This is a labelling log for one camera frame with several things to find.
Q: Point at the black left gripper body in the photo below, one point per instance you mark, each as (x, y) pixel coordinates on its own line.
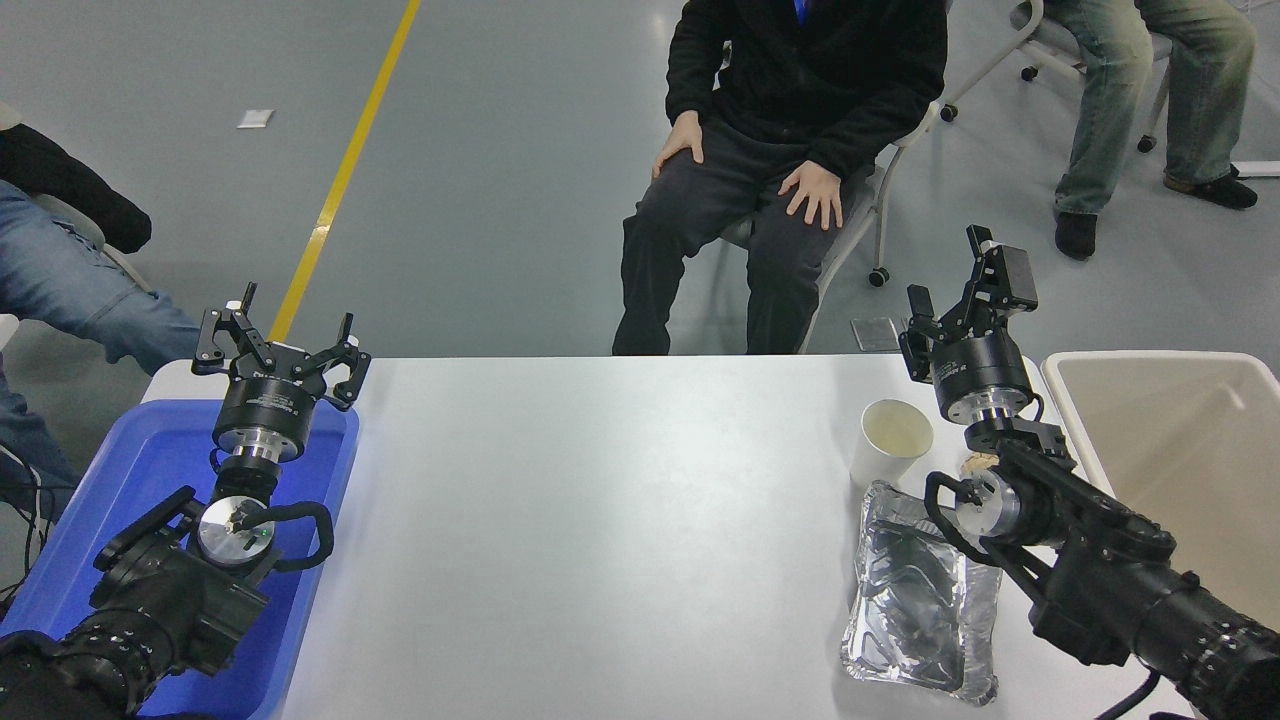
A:
(265, 405)

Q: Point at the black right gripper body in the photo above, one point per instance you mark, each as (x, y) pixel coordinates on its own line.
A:
(985, 365)

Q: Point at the white paper cup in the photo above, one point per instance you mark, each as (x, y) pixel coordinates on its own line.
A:
(890, 440)

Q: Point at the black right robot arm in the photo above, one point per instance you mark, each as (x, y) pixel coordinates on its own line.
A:
(1100, 580)

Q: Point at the person's left hand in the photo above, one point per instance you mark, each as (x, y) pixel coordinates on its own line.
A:
(815, 190)

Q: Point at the person's right hand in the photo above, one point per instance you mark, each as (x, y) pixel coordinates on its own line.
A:
(683, 138)

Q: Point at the grey metal floor plate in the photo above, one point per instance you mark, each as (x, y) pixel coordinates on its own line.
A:
(875, 335)

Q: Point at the crumpled tan paper ball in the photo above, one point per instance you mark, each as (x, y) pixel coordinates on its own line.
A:
(980, 463)

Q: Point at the blue plastic tray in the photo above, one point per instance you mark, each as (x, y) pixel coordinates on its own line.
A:
(150, 460)

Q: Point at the large pale plastic bin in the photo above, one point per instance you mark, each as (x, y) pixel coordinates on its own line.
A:
(1180, 440)

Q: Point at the crumpled foil tray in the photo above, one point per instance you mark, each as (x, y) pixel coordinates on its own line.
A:
(910, 610)

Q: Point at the white floor bar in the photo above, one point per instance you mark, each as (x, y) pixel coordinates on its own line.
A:
(1260, 169)

